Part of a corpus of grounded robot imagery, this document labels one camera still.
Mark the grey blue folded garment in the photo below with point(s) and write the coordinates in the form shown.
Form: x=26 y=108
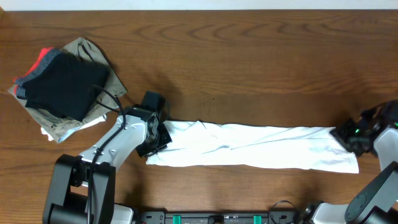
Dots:
x=37 y=71

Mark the white printed t-shirt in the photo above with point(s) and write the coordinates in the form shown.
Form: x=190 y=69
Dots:
x=207 y=144

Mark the khaki folded garment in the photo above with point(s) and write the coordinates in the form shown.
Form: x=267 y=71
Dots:
x=103 y=103

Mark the red folded garment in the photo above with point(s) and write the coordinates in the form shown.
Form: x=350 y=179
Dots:
x=38 y=59

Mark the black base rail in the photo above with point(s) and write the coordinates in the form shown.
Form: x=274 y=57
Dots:
x=283 y=212

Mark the white folded garment bottom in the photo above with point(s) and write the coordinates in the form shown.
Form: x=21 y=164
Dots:
x=63 y=137

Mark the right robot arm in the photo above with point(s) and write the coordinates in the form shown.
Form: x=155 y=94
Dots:
x=374 y=204

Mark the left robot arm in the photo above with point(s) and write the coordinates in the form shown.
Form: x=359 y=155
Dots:
x=82 y=187

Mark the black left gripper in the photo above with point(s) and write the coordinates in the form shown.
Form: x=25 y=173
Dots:
x=162 y=137

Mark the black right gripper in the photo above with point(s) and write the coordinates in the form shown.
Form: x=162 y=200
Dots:
x=342 y=135

